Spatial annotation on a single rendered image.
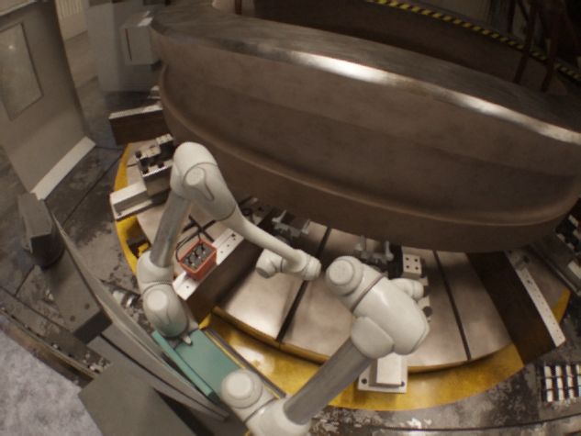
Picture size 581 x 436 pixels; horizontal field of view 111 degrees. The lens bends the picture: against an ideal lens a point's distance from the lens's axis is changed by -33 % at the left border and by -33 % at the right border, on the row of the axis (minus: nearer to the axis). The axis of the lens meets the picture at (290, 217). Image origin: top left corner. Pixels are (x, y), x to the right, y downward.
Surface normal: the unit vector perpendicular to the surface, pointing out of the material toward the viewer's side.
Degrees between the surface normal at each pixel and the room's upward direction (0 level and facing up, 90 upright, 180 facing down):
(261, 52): 45
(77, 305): 0
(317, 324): 0
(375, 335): 57
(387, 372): 0
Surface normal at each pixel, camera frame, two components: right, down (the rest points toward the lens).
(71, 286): 0.06, -0.67
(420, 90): -0.15, 0.02
